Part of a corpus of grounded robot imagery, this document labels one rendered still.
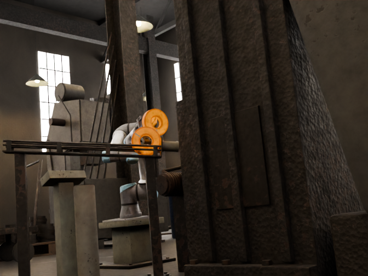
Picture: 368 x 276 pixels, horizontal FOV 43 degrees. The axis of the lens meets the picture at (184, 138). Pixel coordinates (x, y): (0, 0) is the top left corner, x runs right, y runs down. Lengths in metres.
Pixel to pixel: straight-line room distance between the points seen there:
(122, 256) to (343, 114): 1.94
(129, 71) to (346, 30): 4.40
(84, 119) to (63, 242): 5.45
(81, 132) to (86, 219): 5.44
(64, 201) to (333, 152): 1.54
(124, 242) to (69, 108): 5.36
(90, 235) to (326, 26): 1.64
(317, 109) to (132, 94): 4.09
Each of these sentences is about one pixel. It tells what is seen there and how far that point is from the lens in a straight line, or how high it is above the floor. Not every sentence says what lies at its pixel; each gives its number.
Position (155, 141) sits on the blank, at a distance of 2.52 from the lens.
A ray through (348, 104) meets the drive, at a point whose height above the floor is 0.64.
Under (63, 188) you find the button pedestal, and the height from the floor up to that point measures 0.52.
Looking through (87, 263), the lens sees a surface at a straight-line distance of 2.70.
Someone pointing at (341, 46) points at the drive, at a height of 0.86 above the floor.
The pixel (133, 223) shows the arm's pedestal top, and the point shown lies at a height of 0.28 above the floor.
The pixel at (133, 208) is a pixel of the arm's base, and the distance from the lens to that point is 3.25.
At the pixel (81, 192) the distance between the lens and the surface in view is 2.70.
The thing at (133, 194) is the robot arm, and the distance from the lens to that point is 3.24.
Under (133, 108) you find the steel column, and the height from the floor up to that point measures 1.65.
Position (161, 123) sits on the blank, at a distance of 2.67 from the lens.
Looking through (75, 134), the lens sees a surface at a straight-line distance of 8.17.
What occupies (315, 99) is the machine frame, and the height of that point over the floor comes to 0.73.
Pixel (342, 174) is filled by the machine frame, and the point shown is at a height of 0.41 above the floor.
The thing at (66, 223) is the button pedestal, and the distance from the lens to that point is 2.83.
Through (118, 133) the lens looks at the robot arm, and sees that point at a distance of 3.13.
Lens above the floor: 0.30
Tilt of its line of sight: 9 degrees up
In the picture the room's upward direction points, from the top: 5 degrees counter-clockwise
